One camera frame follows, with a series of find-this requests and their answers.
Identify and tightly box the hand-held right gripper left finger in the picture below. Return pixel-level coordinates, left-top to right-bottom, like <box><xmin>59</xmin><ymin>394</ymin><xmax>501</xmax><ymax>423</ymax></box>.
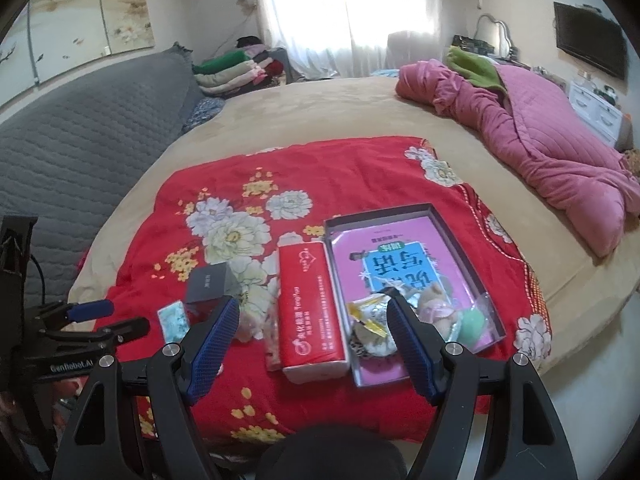
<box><xmin>50</xmin><ymin>296</ymin><xmax>241</xmax><ymax>480</ymax></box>

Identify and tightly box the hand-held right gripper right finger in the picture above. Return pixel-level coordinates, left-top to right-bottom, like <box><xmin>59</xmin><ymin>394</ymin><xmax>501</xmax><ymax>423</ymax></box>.
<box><xmin>385</xmin><ymin>296</ymin><xmax>591</xmax><ymax>480</ymax></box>

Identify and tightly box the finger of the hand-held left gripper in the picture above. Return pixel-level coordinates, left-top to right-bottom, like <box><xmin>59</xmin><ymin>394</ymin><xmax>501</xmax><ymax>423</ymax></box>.
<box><xmin>45</xmin><ymin>317</ymin><xmax>151</xmax><ymax>356</ymax></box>
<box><xmin>32</xmin><ymin>299</ymin><xmax>114</xmax><ymax>333</ymax></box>

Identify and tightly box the yellow white packet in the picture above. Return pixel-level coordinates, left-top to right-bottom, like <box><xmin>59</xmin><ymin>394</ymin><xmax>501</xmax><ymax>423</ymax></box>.
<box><xmin>347</xmin><ymin>295</ymin><xmax>401</xmax><ymax>356</ymax></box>

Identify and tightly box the leopard print cloth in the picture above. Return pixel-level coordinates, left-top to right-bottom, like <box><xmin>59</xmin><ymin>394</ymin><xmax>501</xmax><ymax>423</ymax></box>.
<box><xmin>350</xmin><ymin>335</ymin><xmax>396</xmax><ymax>361</ymax></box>

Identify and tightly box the green soft sponge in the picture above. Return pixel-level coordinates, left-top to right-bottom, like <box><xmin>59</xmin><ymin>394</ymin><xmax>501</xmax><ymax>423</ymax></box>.
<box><xmin>457</xmin><ymin>310</ymin><xmax>488</xmax><ymax>346</ymax></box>

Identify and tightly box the shallow purple cardboard box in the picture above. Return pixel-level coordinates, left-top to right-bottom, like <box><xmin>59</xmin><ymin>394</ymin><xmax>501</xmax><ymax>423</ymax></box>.
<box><xmin>322</xmin><ymin>202</ymin><xmax>508</xmax><ymax>389</ymax></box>

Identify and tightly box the small teal patterned packet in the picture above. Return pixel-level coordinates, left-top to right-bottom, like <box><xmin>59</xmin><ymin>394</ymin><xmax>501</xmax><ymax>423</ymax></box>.
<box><xmin>156</xmin><ymin>301</ymin><xmax>191</xmax><ymax>347</ymax></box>

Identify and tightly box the small black box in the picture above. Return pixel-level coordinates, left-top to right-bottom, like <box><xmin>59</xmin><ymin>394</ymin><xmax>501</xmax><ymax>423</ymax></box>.
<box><xmin>186</xmin><ymin>265</ymin><xmax>241</xmax><ymax>323</ymax></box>

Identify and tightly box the red tissue pack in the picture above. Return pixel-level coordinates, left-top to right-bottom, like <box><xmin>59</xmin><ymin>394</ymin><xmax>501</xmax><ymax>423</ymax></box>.
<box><xmin>277</xmin><ymin>240</ymin><xmax>351</xmax><ymax>386</ymax></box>

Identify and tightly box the pink blue copybook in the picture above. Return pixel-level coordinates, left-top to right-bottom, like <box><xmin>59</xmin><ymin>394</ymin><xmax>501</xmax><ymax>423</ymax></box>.
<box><xmin>332</xmin><ymin>212</ymin><xmax>501</xmax><ymax>386</ymax></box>

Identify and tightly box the grey quilted sofa cover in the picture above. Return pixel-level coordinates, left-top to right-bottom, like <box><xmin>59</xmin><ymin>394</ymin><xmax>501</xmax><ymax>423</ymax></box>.
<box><xmin>0</xmin><ymin>42</ymin><xmax>203</xmax><ymax>306</ymax></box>

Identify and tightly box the red floral blanket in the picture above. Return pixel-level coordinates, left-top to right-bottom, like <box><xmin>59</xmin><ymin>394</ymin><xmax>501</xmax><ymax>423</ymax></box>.
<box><xmin>75</xmin><ymin>136</ymin><xmax>553</xmax><ymax>448</ymax></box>

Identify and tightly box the blue patterned pillow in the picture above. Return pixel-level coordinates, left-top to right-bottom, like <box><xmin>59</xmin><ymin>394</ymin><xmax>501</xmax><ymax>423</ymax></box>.
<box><xmin>182</xmin><ymin>96</ymin><xmax>226</xmax><ymax>133</ymax></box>

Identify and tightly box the pink quilt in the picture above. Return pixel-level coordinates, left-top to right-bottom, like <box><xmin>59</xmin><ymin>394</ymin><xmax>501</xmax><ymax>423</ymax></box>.
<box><xmin>395</xmin><ymin>58</ymin><xmax>640</xmax><ymax>258</ymax></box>

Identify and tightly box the tan bed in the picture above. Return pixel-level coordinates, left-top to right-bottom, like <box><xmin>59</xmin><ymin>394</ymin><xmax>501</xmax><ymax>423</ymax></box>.
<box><xmin>67</xmin><ymin>76</ymin><xmax>640</xmax><ymax>376</ymax></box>

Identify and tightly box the stack of folded clothes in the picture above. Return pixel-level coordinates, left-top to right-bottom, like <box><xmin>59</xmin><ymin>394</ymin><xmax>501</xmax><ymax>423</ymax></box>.
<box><xmin>192</xmin><ymin>35</ymin><xmax>288</xmax><ymax>98</ymax></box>

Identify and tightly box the green blanket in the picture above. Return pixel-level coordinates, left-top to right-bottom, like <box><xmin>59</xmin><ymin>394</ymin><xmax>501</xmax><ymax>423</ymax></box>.
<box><xmin>446</xmin><ymin>46</ymin><xmax>508</xmax><ymax>96</ymax></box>

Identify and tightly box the brown patterned cloth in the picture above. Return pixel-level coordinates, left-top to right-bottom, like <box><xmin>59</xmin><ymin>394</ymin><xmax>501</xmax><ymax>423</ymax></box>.
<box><xmin>620</xmin><ymin>147</ymin><xmax>640</xmax><ymax>181</ymax></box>

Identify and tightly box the white drawer cabinet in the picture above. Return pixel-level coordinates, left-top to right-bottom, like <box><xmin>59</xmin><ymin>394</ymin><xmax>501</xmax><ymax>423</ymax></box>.
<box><xmin>567</xmin><ymin>80</ymin><xmax>626</xmax><ymax>148</ymax></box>

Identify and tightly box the dark patterned bag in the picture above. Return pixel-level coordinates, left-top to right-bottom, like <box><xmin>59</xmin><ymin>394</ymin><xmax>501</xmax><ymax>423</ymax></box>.
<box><xmin>451</xmin><ymin>34</ymin><xmax>496</xmax><ymax>55</ymax></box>

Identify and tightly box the white framed mirror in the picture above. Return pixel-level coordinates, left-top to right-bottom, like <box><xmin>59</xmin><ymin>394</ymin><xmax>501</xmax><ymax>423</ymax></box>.
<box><xmin>472</xmin><ymin>13</ymin><xmax>513</xmax><ymax>58</ymax></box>

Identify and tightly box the white curtain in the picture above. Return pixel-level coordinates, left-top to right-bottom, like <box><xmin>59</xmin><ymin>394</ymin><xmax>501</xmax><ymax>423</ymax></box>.
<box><xmin>247</xmin><ymin>0</ymin><xmax>476</xmax><ymax>81</ymax></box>

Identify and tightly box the black cable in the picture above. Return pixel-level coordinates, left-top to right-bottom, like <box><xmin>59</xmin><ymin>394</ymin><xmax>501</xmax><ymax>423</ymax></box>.
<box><xmin>27</xmin><ymin>252</ymin><xmax>43</xmax><ymax>306</ymax></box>

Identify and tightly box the floral wall painting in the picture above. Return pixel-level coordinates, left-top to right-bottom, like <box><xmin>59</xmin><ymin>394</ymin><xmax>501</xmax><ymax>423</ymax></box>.
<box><xmin>0</xmin><ymin>0</ymin><xmax>158</xmax><ymax>106</ymax></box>

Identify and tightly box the black wall television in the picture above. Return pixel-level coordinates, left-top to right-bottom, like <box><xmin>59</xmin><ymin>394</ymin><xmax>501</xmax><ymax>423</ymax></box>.
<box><xmin>552</xmin><ymin>1</ymin><xmax>628</xmax><ymax>81</ymax></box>

